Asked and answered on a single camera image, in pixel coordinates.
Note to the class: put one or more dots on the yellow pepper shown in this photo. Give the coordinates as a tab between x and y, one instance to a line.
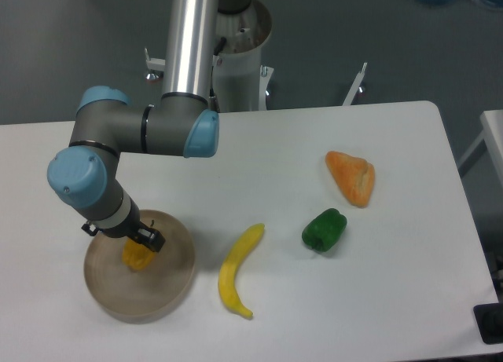
136	257

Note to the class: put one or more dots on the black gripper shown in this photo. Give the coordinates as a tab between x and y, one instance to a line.
148	237

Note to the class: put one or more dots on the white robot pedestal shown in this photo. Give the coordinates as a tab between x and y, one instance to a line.
239	79

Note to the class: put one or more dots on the black clamp at table edge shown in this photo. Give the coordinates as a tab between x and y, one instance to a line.
489	321

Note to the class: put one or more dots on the beige round plate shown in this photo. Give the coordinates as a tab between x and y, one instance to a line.
146	295

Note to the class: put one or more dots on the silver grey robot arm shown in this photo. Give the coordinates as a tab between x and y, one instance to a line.
84	174

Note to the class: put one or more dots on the yellow banana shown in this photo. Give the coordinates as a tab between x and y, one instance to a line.
230	268

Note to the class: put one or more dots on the white side table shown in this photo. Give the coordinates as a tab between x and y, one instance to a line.
480	169

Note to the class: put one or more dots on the green bell pepper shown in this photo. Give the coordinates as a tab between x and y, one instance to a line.
324	232

